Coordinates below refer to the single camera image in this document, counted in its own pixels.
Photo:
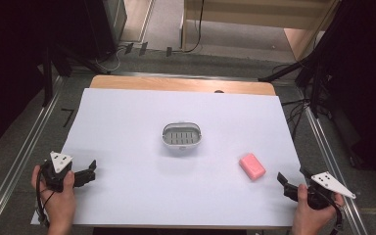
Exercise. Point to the metal floor rail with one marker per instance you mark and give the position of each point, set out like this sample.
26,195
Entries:
19,163
336,176

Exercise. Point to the grey soap dish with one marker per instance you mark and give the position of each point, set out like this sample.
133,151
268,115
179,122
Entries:
181,137

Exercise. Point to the wooden table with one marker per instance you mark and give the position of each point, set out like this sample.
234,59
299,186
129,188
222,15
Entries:
163,84

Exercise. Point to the black curtain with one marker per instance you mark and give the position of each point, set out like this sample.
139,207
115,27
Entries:
365,81
19,65

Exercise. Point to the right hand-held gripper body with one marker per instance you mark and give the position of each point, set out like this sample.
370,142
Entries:
319,199

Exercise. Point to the white paper sheet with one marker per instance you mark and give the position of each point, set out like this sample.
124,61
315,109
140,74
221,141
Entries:
143,182

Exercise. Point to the person's right hand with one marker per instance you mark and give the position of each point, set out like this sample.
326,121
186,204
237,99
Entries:
310,220

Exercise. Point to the black metal stand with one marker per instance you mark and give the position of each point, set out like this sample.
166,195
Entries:
315,94
48,81

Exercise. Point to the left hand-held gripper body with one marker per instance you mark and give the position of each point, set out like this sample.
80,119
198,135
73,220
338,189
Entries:
57,178

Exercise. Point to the grey metal cabinet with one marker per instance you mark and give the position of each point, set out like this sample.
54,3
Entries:
117,16

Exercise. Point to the person's left hand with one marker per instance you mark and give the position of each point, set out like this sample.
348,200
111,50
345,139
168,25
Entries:
58,205

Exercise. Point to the pink soap bar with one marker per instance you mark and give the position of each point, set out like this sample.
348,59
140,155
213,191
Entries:
252,166

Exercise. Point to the light wooden cabinet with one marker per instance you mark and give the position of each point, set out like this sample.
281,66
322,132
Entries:
293,39

